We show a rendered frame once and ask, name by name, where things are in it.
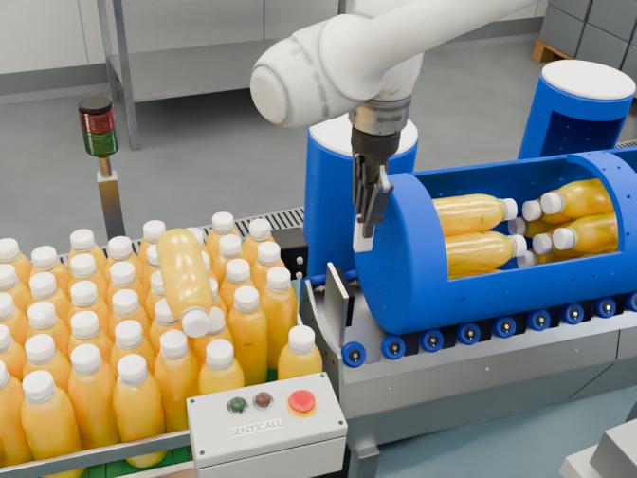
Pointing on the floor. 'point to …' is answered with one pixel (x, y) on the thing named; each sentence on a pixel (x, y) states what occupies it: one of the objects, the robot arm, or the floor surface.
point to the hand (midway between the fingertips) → (364, 232)
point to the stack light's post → (111, 206)
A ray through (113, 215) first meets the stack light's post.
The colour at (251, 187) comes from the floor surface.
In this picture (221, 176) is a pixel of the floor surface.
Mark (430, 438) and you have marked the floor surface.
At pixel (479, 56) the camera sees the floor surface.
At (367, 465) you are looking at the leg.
